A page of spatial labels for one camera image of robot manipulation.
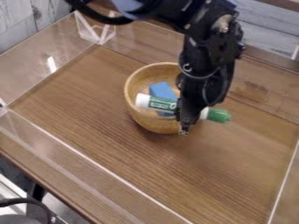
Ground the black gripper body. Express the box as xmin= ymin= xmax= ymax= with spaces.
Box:
xmin=175 ymin=0 xmax=244 ymax=107

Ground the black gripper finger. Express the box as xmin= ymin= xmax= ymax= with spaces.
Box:
xmin=175 ymin=87 xmax=207 ymax=136

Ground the green Expo marker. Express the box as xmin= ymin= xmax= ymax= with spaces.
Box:
xmin=135 ymin=93 xmax=231 ymax=123

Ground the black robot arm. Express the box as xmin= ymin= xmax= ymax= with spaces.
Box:
xmin=64 ymin=0 xmax=244 ymax=134

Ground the brown wooden bowl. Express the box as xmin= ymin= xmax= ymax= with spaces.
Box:
xmin=124 ymin=62 xmax=180 ymax=135

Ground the blue foam block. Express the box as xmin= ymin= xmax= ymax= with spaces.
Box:
xmin=149 ymin=82 xmax=177 ymax=116

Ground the clear acrylic corner bracket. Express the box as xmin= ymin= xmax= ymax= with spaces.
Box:
xmin=75 ymin=10 xmax=116 ymax=46

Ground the black cable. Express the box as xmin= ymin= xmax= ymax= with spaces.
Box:
xmin=0 ymin=197 xmax=56 ymax=224

